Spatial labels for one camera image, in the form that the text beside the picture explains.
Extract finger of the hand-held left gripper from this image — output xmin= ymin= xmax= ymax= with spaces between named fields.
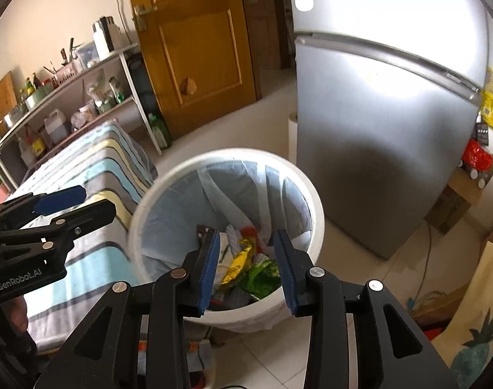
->
xmin=0 ymin=198 xmax=118 ymax=264
xmin=0 ymin=185 xmax=87 ymax=231

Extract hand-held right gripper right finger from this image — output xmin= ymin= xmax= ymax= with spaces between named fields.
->
xmin=273 ymin=229 xmax=460 ymax=389

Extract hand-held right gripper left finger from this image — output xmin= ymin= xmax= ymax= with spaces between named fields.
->
xmin=35 ymin=228 xmax=221 ymax=389

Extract green snack packet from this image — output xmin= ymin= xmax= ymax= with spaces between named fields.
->
xmin=242 ymin=261 xmax=281 ymax=298

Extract white round trash bin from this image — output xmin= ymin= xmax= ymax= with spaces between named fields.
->
xmin=127 ymin=148 xmax=325 ymax=333

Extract person's left hand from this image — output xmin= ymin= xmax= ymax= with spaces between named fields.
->
xmin=7 ymin=295 xmax=29 ymax=335

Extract striped cloth covered table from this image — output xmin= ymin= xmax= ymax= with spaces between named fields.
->
xmin=4 ymin=119 xmax=160 ymax=353

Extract white yellow snack packet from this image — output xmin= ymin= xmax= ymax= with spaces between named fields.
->
xmin=224 ymin=223 xmax=247 ymax=252

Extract yellow label bottle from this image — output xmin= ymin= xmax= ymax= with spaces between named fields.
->
xmin=28 ymin=130 xmax=47 ymax=159

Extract translucent bin liner bag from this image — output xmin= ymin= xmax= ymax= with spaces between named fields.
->
xmin=141 ymin=158 xmax=314 ymax=260

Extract white plastic jug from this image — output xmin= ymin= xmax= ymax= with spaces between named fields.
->
xmin=44 ymin=109 xmax=71 ymax=142

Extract metal pot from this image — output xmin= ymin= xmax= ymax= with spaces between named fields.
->
xmin=1 ymin=107 xmax=29 ymax=128

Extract green basin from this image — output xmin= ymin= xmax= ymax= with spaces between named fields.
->
xmin=26 ymin=85 xmax=57 ymax=108

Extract green plastic bottle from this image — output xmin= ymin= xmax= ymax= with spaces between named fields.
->
xmin=147 ymin=113 xmax=172 ymax=148

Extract plastic bags with food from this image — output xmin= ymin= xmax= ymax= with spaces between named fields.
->
xmin=85 ymin=75 xmax=126 ymax=114

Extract wooden cutting board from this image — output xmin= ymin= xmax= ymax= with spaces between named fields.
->
xmin=0 ymin=71 xmax=18 ymax=126

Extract white metal shelf rack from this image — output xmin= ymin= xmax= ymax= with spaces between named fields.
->
xmin=0 ymin=42 xmax=164 ymax=195

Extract pink utensil holder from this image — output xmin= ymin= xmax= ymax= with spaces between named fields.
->
xmin=54 ymin=67 xmax=77 ymax=86

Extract white paper roll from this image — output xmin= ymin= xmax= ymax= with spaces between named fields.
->
xmin=288 ymin=113 xmax=300 ymax=159

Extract clear plastic storage box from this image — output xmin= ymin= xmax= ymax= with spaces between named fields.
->
xmin=74 ymin=42 xmax=99 ymax=69

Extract electric kettle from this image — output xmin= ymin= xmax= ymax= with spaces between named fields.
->
xmin=92 ymin=16 xmax=123 ymax=59

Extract silver refrigerator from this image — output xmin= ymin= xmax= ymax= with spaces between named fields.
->
xmin=285 ymin=0 xmax=490 ymax=260

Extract wooden door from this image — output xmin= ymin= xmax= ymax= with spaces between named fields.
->
xmin=125 ymin=0 xmax=257 ymax=138

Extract cardboard box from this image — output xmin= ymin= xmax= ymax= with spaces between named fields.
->
xmin=427 ymin=170 xmax=493 ymax=236

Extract pineapple print cloth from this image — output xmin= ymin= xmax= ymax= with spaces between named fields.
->
xmin=430 ymin=241 xmax=493 ymax=389

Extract red plastic bag with goods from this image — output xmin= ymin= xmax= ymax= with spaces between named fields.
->
xmin=462 ymin=140 xmax=493 ymax=173

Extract floor cable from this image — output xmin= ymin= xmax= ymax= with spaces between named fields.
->
xmin=408 ymin=223 xmax=445 ymax=309

